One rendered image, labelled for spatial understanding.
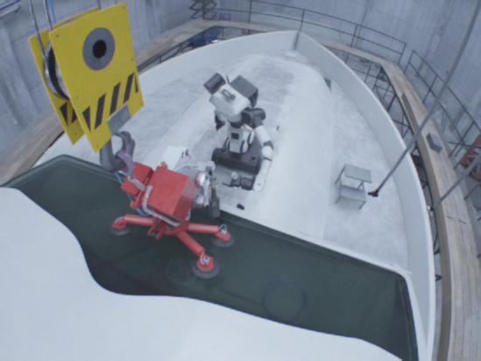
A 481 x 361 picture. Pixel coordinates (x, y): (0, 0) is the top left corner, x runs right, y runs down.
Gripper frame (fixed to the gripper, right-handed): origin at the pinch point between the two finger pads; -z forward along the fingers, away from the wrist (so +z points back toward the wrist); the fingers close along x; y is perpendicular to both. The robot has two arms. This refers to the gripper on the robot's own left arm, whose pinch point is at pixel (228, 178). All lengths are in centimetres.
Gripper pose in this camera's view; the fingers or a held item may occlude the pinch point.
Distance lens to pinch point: 170.1
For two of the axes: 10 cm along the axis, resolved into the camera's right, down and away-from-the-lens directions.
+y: -0.4, -3.9, -9.2
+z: 9.4, 3.0, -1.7
